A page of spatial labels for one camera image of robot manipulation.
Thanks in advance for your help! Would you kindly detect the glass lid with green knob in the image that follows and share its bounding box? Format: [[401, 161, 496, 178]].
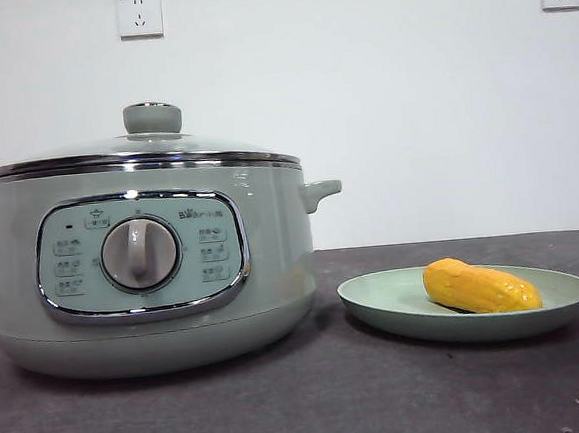
[[0, 90, 301, 190]]

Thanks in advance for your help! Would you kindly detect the yellow corn cob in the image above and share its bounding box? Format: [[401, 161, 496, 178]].
[[420, 250, 544, 319]]

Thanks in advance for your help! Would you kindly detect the pale green electric steamer pot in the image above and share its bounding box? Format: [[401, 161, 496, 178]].
[[0, 147, 356, 389]]

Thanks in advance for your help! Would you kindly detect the pale green round plate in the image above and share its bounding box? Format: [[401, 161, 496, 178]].
[[334, 253, 579, 350]]

